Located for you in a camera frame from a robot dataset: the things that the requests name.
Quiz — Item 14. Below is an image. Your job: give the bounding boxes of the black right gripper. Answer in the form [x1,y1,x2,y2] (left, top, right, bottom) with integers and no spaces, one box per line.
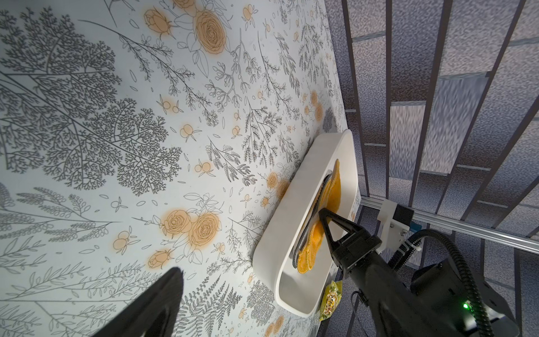
[318,208,404,303]

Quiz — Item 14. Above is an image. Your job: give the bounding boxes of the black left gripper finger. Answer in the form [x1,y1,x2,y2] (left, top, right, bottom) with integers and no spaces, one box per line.
[95,267,184,336]

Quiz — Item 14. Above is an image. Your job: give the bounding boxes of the orange fuzzy insole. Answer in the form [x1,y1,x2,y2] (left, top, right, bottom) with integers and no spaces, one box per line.
[296,159,342,275]

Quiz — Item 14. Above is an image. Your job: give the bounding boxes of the grey felt insole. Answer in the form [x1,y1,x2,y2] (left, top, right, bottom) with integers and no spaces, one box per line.
[290,174,331,269]

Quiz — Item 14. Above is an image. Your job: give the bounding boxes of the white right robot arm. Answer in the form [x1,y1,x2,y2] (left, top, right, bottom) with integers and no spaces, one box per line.
[319,209,520,336]

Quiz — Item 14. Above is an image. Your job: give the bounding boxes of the white plastic storage box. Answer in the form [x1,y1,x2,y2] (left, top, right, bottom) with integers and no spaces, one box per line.
[253,130,361,317]

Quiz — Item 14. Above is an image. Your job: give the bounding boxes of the yellow-green snack bag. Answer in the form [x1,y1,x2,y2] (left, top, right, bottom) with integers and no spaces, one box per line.
[319,281,342,322]

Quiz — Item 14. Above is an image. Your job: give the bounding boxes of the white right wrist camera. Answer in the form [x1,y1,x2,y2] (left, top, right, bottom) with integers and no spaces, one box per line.
[376,199,414,254]

